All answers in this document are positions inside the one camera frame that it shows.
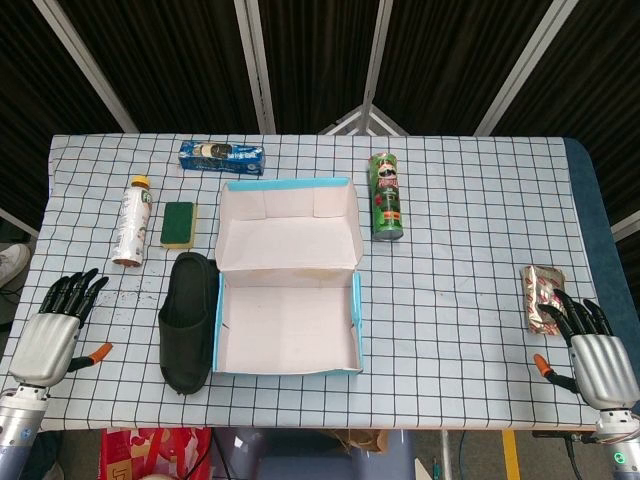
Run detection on blue cookie package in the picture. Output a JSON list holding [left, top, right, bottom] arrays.
[[178, 140, 266, 177]]

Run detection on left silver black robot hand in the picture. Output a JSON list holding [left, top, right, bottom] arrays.
[[8, 268, 114, 389]]

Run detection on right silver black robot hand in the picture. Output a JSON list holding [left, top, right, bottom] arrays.
[[532, 288, 640, 412]]

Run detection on dark blue table pad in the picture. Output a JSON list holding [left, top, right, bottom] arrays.
[[563, 137, 640, 346]]

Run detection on light blue shoe box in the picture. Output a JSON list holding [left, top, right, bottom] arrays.
[[211, 178, 364, 376]]

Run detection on white table leg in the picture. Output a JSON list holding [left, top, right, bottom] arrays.
[[439, 429, 454, 480]]

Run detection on white triangular partition foot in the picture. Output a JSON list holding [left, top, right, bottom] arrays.
[[317, 104, 411, 136]]

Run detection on red shopping bag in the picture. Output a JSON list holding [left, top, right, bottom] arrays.
[[101, 427, 214, 480]]

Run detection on white sneaker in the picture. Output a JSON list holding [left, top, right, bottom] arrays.
[[0, 243, 32, 289]]

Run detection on silver red snack packet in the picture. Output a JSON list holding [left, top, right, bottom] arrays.
[[519, 265, 575, 337]]

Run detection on blue checkered tablecloth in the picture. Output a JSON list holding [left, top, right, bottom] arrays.
[[0, 132, 599, 434]]

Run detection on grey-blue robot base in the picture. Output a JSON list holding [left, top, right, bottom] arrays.
[[214, 428, 416, 480]]

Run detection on green Pringles can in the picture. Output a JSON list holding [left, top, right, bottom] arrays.
[[368, 151, 404, 243]]

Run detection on white partition frame post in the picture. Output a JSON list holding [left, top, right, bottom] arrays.
[[32, 0, 140, 134], [473, 0, 586, 136], [357, 0, 396, 134], [233, 0, 277, 135]]

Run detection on white bottle yellow cap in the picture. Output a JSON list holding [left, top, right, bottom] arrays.
[[110, 174, 153, 266]]

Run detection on green yellow sponge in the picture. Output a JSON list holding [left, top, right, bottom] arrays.
[[160, 201, 199, 250]]

